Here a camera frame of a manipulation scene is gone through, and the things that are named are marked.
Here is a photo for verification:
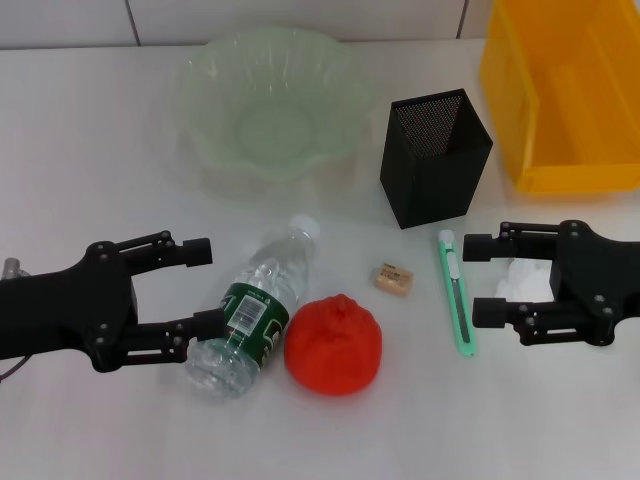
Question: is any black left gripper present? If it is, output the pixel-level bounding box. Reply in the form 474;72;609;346
0;230;227;374

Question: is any red round fruit toy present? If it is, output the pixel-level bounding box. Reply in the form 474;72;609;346
283;293;385;398

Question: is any left arm cable with connector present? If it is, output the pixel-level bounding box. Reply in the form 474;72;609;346
0;257;26;384

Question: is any beige eraser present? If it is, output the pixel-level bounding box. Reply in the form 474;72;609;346
372;262;416;297

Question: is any clear green-label water bottle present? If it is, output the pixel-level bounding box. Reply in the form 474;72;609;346
184;213;322;400

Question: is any white paper ball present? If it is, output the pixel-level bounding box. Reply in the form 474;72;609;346
494;257;556;304

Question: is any black mesh pen holder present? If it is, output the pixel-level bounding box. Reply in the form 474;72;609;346
378;88;495;231

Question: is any green utility knife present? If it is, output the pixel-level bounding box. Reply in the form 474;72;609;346
437;229;478;358

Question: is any pale green glass fruit bowl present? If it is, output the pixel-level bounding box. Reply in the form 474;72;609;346
169;27;379;195

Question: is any yellow plastic bin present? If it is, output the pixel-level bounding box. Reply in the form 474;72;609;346
479;0;640;195

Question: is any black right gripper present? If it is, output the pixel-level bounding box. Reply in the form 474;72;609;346
462;219;640;347

